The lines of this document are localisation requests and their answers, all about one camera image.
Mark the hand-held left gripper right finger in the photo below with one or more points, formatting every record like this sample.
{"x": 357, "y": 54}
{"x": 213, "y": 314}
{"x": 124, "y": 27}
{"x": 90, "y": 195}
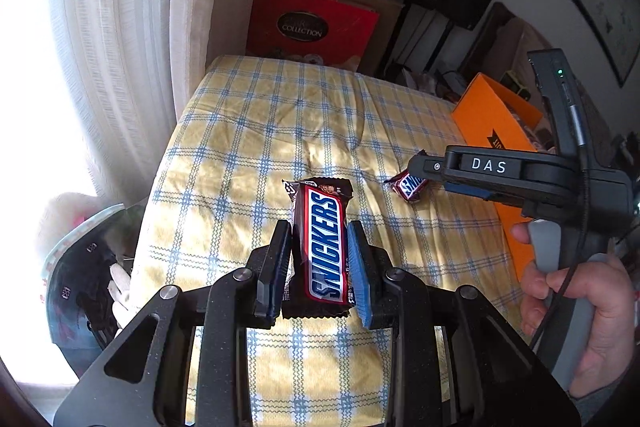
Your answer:
{"x": 358, "y": 272}

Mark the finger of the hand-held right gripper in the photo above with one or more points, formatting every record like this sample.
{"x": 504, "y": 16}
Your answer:
{"x": 472, "y": 192}
{"x": 427, "y": 167}

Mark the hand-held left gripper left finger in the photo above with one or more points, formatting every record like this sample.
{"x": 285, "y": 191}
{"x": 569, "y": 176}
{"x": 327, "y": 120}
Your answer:
{"x": 274, "y": 277}

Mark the small brown chocolate bar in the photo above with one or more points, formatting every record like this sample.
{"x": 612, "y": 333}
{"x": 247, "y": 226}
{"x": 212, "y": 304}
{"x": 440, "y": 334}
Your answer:
{"x": 407, "y": 187}

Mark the large brown chocolate bar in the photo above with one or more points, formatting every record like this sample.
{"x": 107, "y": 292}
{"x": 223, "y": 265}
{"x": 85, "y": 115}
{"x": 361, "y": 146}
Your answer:
{"x": 322, "y": 247}

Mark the orange cardboard box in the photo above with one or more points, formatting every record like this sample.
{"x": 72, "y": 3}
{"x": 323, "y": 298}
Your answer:
{"x": 487, "y": 127}

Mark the person's right forearm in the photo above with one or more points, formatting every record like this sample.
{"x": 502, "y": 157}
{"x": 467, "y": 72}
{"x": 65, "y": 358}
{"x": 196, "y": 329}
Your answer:
{"x": 600, "y": 404}

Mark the person's right hand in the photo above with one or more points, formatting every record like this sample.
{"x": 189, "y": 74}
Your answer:
{"x": 610, "y": 317}

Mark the yellow-green small device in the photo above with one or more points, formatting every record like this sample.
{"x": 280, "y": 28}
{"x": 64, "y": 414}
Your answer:
{"x": 516, "y": 86}

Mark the yellow plaid bedsheet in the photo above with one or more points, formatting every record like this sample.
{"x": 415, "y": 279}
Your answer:
{"x": 280, "y": 122}

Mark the white glove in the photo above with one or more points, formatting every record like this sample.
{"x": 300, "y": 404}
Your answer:
{"x": 120, "y": 292}

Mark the red chocolate gift box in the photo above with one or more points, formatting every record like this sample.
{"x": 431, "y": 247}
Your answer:
{"x": 310, "y": 27}

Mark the white curtain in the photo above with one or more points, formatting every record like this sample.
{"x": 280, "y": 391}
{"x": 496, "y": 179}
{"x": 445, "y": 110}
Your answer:
{"x": 140, "y": 32}

